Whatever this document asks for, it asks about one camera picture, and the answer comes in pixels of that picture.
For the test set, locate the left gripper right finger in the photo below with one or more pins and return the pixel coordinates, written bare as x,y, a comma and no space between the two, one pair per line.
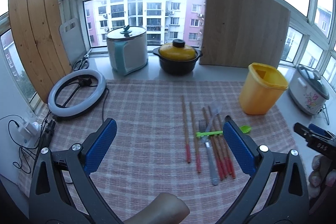
276,191

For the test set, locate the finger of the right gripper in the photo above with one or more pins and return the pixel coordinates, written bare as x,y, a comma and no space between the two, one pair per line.
303,131
319,131

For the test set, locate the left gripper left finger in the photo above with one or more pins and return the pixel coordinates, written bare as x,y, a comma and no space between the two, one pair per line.
50,200

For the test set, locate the green plastic spoon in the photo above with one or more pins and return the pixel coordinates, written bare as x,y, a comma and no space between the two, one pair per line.
244,129

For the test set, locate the clear plastic spoon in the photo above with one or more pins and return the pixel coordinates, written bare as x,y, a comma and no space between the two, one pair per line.
214,109

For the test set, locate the metal fork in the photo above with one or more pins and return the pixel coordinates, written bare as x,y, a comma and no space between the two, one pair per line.
205,139

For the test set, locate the right gloved hand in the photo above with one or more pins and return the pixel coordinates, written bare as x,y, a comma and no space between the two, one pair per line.
320,175

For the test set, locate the white floral rice cooker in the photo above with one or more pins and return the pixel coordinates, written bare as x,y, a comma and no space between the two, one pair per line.
307,90

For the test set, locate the yellow plastic utensil container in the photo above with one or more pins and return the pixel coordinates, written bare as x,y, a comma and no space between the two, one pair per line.
263,86

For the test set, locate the white power adapter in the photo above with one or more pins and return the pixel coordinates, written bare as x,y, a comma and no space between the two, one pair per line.
30,132

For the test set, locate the pink checkered table cloth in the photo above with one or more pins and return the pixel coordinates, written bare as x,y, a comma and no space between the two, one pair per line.
148,155

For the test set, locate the large light wooden board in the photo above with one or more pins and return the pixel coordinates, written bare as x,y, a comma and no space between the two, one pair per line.
240,32

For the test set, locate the black pot yellow lid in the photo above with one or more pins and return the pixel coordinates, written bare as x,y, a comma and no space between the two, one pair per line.
177,58

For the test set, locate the white teal lidded pot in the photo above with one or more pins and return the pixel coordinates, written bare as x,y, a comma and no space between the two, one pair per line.
127,49

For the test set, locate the white plastic cutting board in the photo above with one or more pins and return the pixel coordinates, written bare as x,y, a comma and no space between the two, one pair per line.
72,39

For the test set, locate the pine plank cutting board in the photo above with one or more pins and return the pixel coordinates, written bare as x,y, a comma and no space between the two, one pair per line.
35,30

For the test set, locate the white ring light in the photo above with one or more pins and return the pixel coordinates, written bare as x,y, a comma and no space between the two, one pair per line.
83,107

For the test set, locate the beige handle grip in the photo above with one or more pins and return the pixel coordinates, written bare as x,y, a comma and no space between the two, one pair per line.
165,208

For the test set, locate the black handled scissors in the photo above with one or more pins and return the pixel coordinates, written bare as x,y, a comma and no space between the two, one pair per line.
83,63

